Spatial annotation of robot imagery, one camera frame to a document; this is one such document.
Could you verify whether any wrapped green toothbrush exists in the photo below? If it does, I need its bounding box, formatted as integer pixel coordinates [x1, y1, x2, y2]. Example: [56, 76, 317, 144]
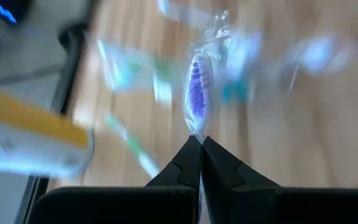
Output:
[103, 111, 161, 179]
[96, 38, 180, 106]

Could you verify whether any white yellow wipes canister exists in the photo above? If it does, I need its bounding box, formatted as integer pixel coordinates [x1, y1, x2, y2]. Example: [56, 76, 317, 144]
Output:
[0, 86, 95, 180]

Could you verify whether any blue toothbrush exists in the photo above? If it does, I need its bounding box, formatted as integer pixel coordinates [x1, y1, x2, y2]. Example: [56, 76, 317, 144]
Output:
[287, 30, 357, 79]

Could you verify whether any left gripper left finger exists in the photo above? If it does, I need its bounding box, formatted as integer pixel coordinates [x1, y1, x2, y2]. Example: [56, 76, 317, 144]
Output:
[26, 135, 202, 224]

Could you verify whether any purple toothbrush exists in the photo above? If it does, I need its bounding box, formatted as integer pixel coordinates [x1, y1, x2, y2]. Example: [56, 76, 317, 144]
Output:
[181, 11, 232, 144]

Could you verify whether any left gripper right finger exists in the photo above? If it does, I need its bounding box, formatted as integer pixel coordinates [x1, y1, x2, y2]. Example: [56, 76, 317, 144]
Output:
[202, 136, 358, 224]

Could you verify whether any clear acrylic holder cup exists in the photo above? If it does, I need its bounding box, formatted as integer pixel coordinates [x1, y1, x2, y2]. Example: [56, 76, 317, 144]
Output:
[216, 27, 264, 105]

